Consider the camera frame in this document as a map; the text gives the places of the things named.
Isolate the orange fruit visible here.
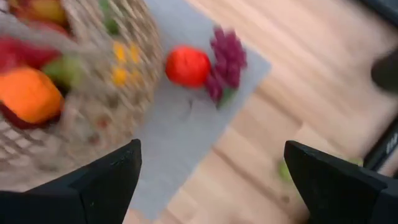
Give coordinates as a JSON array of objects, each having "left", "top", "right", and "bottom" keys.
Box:
[{"left": 0, "top": 66, "right": 65, "bottom": 124}]

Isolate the green apple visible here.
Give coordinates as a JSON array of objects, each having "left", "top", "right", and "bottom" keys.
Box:
[{"left": 99, "top": 0, "right": 121, "bottom": 35}]

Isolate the small red tomato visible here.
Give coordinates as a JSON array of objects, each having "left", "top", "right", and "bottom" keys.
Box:
[{"left": 164, "top": 45, "right": 212, "bottom": 90}]

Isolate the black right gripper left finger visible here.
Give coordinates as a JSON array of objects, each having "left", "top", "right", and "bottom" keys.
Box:
[{"left": 0, "top": 139, "right": 143, "bottom": 224}]

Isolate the purple grape bunch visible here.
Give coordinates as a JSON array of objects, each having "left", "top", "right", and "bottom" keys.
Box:
[{"left": 203, "top": 26, "right": 248, "bottom": 108}]

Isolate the yellow bell pepper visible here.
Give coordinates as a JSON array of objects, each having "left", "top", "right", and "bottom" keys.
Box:
[{"left": 110, "top": 40, "right": 142, "bottom": 88}]

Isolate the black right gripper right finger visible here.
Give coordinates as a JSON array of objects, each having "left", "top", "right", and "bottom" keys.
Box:
[{"left": 284, "top": 140, "right": 398, "bottom": 224}]

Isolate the grey woven placemat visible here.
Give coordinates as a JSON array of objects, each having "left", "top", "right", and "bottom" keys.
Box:
[{"left": 124, "top": 0, "right": 271, "bottom": 220}]

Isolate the green pear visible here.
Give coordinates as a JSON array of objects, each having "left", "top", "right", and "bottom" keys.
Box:
[{"left": 42, "top": 55, "right": 83, "bottom": 91}]

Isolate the woven straw basket with handles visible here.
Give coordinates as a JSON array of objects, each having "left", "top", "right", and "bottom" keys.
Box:
[{"left": 0, "top": 0, "right": 165, "bottom": 190}]

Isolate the bright red apple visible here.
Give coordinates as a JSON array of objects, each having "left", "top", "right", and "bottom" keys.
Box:
[{"left": 0, "top": 34, "right": 62, "bottom": 74}]

